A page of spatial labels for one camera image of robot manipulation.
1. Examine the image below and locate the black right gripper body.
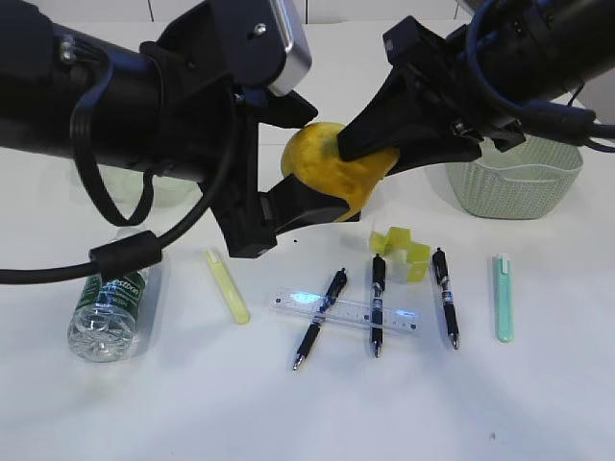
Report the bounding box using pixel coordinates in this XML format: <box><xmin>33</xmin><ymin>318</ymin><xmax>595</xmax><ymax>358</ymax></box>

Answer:
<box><xmin>382</xmin><ymin>16</ymin><xmax>526</xmax><ymax>151</ymax></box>

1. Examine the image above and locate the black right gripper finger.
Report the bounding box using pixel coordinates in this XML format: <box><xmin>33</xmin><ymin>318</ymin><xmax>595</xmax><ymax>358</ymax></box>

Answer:
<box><xmin>386</xmin><ymin>137</ymin><xmax>481</xmax><ymax>177</ymax></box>
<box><xmin>337</xmin><ymin>67</ymin><xmax>480</xmax><ymax>161</ymax></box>

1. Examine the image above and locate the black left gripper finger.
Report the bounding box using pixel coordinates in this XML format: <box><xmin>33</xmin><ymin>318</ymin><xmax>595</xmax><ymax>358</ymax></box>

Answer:
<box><xmin>259</xmin><ymin>174</ymin><xmax>350</xmax><ymax>235</ymax></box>

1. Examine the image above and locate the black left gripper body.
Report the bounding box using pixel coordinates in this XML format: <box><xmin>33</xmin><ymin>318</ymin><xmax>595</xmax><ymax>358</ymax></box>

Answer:
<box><xmin>139</xmin><ymin>18</ymin><xmax>317</xmax><ymax>258</ymax></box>

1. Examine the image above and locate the yellow pear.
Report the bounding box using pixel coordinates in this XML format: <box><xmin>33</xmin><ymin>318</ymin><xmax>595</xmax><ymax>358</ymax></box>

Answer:
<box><xmin>281</xmin><ymin>122</ymin><xmax>400</xmax><ymax>222</ymax></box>

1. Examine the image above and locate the yellow waste paper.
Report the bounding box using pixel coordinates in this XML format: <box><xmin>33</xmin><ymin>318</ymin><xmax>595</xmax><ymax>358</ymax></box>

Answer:
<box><xmin>369</xmin><ymin>227</ymin><xmax>431</xmax><ymax>283</ymax></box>

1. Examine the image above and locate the clear water bottle green label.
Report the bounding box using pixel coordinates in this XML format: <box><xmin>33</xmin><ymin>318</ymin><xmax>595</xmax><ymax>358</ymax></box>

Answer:
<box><xmin>66</xmin><ymin>228</ymin><xmax>151</xmax><ymax>363</ymax></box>

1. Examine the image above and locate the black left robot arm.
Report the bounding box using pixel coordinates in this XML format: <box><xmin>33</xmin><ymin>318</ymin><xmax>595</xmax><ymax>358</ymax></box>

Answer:
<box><xmin>1</xmin><ymin>1</ymin><xmax>351</xmax><ymax>258</ymax></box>

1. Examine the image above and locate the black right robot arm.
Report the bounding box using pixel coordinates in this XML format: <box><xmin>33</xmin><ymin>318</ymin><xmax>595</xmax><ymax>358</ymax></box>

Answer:
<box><xmin>337</xmin><ymin>1</ymin><xmax>614</xmax><ymax>173</ymax></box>

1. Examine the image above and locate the black square pen holder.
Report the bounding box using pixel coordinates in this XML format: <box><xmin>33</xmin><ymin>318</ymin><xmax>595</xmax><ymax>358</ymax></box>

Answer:
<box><xmin>335</xmin><ymin>202</ymin><xmax>364</xmax><ymax>223</ymax></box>

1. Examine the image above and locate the green woven plastic basket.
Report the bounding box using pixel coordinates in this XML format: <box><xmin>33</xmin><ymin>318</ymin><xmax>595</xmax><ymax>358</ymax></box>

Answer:
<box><xmin>446</xmin><ymin>136</ymin><xmax>583</xmax><ymax>220</ymax></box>

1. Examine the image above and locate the black pen left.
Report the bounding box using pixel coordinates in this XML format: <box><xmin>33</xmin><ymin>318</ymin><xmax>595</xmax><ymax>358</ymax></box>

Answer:
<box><xmin>292</xmin><ymin>268</ymin><xmax>348</xmax><ymax>371</ymax></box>

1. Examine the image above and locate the black pen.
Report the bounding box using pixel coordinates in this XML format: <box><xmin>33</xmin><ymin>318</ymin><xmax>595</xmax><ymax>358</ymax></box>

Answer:
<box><xmin>370</xmin><ymin>254</ymin><xmax>386</xmax><ymax>358</ymax></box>
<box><xmin>292</xmin><ymin>268</ymin><xmax>348</xmax><ymax>371</ymax></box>
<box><xmin>431</xmin><ymin>248</ymin><xmax>459</xmax><ymax>351</ymax></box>

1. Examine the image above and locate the green wavy glass plate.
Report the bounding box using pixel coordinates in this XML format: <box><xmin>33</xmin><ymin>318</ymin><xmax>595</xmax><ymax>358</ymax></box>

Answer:
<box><xmin>66</xmin><ymin>164</ymin><xmax>201</xmax><ymax>216</ymax></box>

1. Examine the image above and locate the black pen middle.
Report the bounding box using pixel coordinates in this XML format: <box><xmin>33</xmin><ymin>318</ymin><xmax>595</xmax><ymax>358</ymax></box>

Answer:
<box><xmin>370</xmin><ymin>254</ymin><xmax>386</xmax><ymax>358</ymax></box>

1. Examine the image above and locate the black pen right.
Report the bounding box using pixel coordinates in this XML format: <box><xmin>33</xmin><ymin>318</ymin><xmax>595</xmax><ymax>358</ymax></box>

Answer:
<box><xmin>431</xmin><ymin>248</ymin><xmax>459</xmax><ymax>351</ymax></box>

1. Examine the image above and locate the yellow utility knife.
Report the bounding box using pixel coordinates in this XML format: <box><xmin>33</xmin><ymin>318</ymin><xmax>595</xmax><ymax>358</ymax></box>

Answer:
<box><xmin>206</xmin><ymin>249</ymin><xmax>251</xmax><ymax>325</ymax></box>

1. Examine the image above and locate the clear plastic ruler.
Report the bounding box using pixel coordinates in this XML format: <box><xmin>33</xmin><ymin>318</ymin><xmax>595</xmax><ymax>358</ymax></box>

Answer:
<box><xmin>271</xmin><ymin>289</ymin><xmax>420</xmax><ymax>335</ymax></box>

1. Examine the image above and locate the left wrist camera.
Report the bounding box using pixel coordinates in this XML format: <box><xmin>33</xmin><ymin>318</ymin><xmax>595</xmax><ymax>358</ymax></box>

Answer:
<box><xmin>205</xmin><ymin>0</ymin><xmax>312</xmax><ymax>97</ymax></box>

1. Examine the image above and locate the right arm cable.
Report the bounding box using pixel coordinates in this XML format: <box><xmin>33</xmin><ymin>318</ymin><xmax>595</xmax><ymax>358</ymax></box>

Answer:
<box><xmin>465</xmin><ymin>0</ymin><xmax>615</xmax><ymax>154</ymax></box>

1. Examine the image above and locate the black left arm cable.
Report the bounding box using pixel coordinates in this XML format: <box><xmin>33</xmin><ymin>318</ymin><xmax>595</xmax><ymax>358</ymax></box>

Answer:
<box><xmin>0</xmin><ymin>52</ymin><xmax>260</xmax><ymax>284</ymax></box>

